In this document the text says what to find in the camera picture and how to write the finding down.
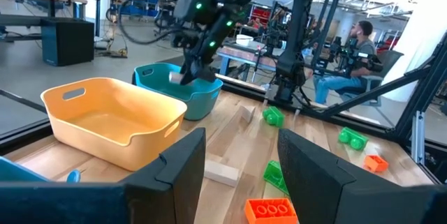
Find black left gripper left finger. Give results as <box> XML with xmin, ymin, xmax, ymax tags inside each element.
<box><xmin>0</xmin><ymin>128</ymin><xmax>207</xmax><ymax>224</ymax></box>

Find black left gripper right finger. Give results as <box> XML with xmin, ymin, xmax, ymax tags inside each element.
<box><xmin>277</xmin><ymin>128</ymin><xmax>447</xmax><ymax>224</ymax></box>

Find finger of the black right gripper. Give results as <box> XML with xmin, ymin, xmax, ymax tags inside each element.
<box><xmin>179</xmin><ymin>54</ymin><xmax>202</xmax><ymax>86</ymax></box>
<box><xmin>195</xmin><ymin>61</ymin><xmax>217</xmax><ymax>84</ymax></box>

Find pale wooden block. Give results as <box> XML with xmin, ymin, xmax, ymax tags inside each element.
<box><xmin>169</xmin><ymin>71</ymin><xmax>186</xmax><ymax>85</ymax></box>
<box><xmin>240</xmin><ymin>105</ymin><xmax>256</xmax><ymax>124</ymax></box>
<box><xmin>204</xmin><ymin>160</ymin><xmax>240</xmax><ymax>188</ymax></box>

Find green toy brick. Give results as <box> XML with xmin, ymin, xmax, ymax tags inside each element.
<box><xmin>263</xmin><ymin>160</ymin><xmax>290</xmax><ymax>196</ymax></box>
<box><xmin>337</xmin><ymin>127</ymin><xmax>369</xmax><ymax>151</ymax></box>
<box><xmin>262</xmin><ymin>106</ymin><xmax>286</xmax><ymax>128</ymax></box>

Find orange toy brick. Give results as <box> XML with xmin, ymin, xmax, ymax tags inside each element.
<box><xmin>363</xmin><ymin>154</ymin><xmax>389</xmax><ymax>173</ymax></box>
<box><xmin>244</xmin><ymin>197</ymin><xmax>299</xmax><ymax>224</ymax></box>

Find teal plastic bin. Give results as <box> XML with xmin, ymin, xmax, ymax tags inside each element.
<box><xmin>131</xmin><ymin>62</ymin><xmax>224</xmax><ymax>121</ymax></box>

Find background table blue legs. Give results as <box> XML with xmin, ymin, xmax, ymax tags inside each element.
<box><xmin>216</xmin><ymin>44</ymin><xmax>280</xmax><ymax>82</ymax></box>

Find white container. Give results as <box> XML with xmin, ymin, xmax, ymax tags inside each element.
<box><xmin>235</xmin><ymin>34</ymin><xmax>254</xmax><ymax>47</ymax></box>

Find small blue round object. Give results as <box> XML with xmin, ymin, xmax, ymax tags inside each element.
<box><xmin>66</xmin><ymin>170</ymin><xmax>82</xmax><ymax>184</ymax></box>

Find yellow plastic bin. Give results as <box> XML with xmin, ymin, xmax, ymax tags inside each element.
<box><xmin>41</xmin><ymin>76</ymin><xmax>189</xmax><ymax>172</ymax></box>

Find person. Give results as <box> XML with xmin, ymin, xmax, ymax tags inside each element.
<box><xmin>313</xmin><ymin>20</ymin><xmax>385</xmax><ymax>105</ymax></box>

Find black floor cabinet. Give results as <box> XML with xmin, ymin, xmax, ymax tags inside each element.
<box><xmin>41</xmin><ymin>17</ymin><xmax>95</xmax><ymax>67</ymax></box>

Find background robot station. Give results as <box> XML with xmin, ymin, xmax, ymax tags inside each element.
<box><xmin>328</xmin><ymin>36</ymin><xmax>383</xmax><ymax>78</ymax></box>

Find grey office chair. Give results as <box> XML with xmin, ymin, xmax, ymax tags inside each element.
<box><xmin>337</xmin><ymin>50</ymin><xmax>404</xmax><ymax>108</ymax></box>

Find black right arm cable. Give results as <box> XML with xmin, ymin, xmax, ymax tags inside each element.
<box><xmin>117</xmin><ymin>0</ymin><xmax>184</xmax><ymax>46</ymax></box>

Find silver aluminium post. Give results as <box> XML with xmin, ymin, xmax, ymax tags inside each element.
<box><xmin>411</xmin><ymin>110</ymin><xmax>426</xmax><ymax>165</ymax></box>

